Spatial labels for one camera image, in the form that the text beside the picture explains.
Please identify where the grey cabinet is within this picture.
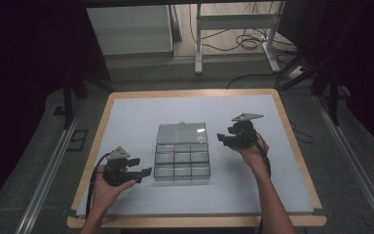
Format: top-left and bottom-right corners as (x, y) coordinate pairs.
(86, 4), (174, 57)

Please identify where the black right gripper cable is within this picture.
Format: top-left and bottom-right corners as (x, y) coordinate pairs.
(254, 131), (273, 179)

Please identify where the white power strip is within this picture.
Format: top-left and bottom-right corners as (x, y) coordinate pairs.
(286, 65), (307, 80)

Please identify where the clear plastic compartment box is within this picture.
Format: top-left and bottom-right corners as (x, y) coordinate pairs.
(153, 120), (212, 182)

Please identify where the aluminium floor rail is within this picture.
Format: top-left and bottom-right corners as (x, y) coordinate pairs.
(14, 115), (81, 234)
(314, 95), (374, 234)

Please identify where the tangle of black floor cables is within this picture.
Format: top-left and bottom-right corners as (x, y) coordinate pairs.
(188, 2), (299, 55)

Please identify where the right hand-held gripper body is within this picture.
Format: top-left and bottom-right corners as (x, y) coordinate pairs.
(227, 112), (265, 150)

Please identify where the white metal desk frame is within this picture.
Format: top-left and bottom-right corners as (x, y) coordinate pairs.
(194, 2), (287, 76)

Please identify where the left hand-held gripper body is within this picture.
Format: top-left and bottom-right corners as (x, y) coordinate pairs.
(102, 145), (135, 187)

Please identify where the person's right hand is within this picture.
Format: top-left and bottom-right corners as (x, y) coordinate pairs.
(231, 134), (271, 174)

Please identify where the black floor plate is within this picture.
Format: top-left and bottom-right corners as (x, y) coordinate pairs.
(66, 129), (90, 152)

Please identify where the person's left hand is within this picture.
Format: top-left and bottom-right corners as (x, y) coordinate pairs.
(92, 163), (137, 213)

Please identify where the long black floor cable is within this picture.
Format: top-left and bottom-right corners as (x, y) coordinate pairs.
(225, 71), (288, 90)

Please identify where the black metal stand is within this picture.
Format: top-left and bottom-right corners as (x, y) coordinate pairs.
(60, 75), (115, 131)
(279, 57), (343, 127)

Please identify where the pale blue table mat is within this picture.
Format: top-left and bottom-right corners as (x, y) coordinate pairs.
(76, 94), (316, 217)

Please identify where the thin black looped cable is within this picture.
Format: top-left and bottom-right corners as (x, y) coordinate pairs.
(288, 120), (316, 145)

